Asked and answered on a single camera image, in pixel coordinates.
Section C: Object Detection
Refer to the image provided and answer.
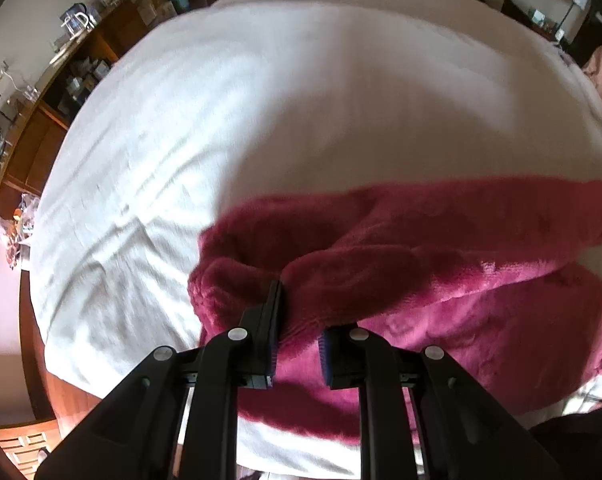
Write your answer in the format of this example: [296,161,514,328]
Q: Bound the dark nightstand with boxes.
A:
[501,0,592,47]

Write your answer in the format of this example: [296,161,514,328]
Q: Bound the white bed blanket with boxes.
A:
[28,0,602,478]

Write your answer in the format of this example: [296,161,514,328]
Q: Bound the glass kettle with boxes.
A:
[60,3,98,37]

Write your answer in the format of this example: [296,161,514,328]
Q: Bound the dark cloth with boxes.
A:
[528,399,602,480]

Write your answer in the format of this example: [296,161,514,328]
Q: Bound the clear plastic bag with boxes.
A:
[0,192,40,268]

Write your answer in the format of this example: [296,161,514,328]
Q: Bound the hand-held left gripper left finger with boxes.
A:
[35,280,287,480]

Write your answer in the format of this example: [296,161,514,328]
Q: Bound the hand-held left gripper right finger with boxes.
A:
[320,326,564,480]

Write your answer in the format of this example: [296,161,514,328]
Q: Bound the crimson fleece blanket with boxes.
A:
[187,175,602,448]

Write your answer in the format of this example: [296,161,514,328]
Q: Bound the wooden lattice cabinet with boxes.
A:
[0,419,62,480]

